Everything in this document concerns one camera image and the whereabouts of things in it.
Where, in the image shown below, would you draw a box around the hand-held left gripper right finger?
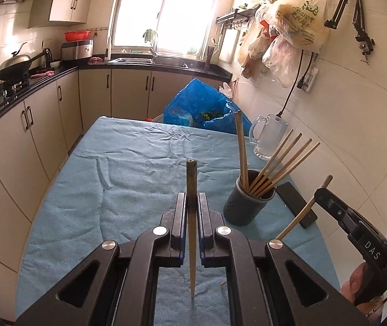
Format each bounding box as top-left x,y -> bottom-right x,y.
198,193 -> 362,326

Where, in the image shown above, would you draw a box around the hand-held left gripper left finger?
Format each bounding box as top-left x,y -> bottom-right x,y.
15,192 -> 189,326

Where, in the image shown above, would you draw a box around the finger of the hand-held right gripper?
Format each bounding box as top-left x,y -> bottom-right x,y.
314,187 -> 371,242

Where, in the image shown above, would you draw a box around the wooden chopstick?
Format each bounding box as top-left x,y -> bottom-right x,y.
186,159 -> 199,299
234,110 -> 246,188
255,139 -> 313,196
249,129 -> 294,191
276,175 -> 334,240
252,133 -> 303,194
237,110 -> 249,189
259,143 -> 321,198

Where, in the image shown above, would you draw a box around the dark grey chopstick holder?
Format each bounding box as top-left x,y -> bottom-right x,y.
223,170 -> 276,227

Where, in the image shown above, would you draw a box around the person's right hand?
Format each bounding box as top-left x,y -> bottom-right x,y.
341,263 -> 385,318

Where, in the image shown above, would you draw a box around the black smartphone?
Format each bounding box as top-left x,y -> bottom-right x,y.
275,181 -> 318,229

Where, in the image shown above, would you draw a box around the blue tablecloth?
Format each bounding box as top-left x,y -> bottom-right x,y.
15,116 -> 341,326

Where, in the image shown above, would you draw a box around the glass mug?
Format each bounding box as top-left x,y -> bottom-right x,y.
249,114 -> 288,161

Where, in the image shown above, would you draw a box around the blue plastic bag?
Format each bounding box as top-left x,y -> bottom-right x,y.
164,78 -> 252,136

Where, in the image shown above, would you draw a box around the small white plastic bag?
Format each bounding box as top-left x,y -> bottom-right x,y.
218,82 -> 235,100

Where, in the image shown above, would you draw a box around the clear pink plastic bag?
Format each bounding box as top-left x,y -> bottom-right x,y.
261,36 -> 303,87

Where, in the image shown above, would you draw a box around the dark countertop utensil holder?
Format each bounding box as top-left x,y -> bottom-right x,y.
205,46 -> 215,72

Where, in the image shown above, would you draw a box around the steel sink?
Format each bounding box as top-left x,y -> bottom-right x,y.
109,56 -> 187,68

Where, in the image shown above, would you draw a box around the brown plastic bag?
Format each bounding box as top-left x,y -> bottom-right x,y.
237,24 -> 275,79

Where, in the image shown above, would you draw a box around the white cutting board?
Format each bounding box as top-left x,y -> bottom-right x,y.
219,30 -> 241,64

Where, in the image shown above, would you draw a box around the black countertop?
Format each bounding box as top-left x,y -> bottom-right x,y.
0,56 -> 233,140

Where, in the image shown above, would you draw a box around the green cloth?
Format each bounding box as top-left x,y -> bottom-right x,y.
142,29 -> 158,45

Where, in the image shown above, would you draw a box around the hanging plastic bags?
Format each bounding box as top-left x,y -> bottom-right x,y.
265,0 -> 331,50

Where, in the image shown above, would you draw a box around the steel countertop appliance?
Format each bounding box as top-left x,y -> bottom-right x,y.
61,39 -> 94,62

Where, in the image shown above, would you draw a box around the kitchen window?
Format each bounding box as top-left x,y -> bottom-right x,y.
110,0 -> 222,58

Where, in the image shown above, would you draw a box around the red basin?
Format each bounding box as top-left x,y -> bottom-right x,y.
64,31 -> 92,42

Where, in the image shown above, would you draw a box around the gas stove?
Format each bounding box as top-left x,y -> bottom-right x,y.
0,75 -> 31,101

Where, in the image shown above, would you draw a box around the wok with lid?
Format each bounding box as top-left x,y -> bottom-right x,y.
0,42 -> 49,81

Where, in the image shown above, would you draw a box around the black cable with plug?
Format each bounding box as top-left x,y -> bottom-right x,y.
277,49 -> 316,119

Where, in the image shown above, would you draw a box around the wall socket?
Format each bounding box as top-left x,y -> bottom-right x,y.
297,68 -> 319,92

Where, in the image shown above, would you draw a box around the black wall rack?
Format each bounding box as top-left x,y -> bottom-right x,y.
215,7 -> 258,29

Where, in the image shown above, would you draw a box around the cream low wall cabinet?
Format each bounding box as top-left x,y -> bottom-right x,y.
28,0 -> 94,29

